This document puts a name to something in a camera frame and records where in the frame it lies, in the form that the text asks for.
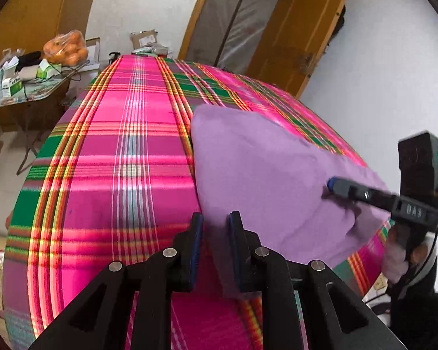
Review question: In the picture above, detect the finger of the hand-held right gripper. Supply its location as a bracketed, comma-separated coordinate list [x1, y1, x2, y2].
[326, 177, 395, 212]

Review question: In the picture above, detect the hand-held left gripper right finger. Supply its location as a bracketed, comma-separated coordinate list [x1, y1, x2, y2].
[229, 211, 406, 350]

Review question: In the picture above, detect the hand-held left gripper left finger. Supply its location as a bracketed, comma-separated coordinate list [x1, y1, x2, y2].
[29, 212, 204, 350]

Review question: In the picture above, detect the purple hoodie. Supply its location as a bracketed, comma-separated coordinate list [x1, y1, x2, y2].
[190, 104, 391, 300]

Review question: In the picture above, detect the person's right forearm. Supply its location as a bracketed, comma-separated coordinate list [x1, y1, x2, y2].
[387, 255, 438, 350]

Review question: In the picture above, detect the person's right hand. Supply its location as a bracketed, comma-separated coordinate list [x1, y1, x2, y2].
[381, 226, 438, 282]

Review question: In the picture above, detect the pink green plaid bed sheet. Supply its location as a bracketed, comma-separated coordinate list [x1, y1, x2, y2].
[2, 55, 397, 350]

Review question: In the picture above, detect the dark hanging garment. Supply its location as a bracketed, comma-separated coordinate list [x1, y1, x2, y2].
[328, 5, 347, 44]

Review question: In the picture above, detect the wooden door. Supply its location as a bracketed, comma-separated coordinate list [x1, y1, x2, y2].
[246, 0, 356, 99]

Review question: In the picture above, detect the clear plastic door curtain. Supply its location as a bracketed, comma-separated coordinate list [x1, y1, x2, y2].
[193, 0, 287, 74]

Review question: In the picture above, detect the brown cardboard box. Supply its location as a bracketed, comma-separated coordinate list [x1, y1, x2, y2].
[131, 30, 159, 50]

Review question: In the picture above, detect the folding table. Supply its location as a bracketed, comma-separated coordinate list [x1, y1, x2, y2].
[0, 64, 101, 176]

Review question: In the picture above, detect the white open carton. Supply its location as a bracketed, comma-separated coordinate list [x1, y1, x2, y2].
[86, 37, 101, 62]

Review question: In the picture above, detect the green tissue box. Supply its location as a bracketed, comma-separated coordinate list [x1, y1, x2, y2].
[36, 59, 62, 79]

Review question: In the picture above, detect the bag of oranges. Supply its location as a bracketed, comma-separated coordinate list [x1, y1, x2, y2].
[43, 31, 89, 67]

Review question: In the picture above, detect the small green white box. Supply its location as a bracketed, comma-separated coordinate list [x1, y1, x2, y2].
[2, 76, 24, 97]

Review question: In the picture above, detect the black garment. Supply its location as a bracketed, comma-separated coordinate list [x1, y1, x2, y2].
[15, 52, 42, 71]

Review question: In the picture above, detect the wooden wardrobe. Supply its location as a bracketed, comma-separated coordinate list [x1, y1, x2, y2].
[0, 0, 105, 59]

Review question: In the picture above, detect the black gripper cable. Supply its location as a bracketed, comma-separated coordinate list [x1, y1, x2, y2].
[398, 231, 438, 300]

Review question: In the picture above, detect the metal door handle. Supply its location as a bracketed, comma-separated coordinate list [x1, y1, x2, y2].
[300, 53, 314, 77]

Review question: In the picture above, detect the wooden door frame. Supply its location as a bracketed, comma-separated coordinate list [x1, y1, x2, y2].
[177, 0, 300, 77]

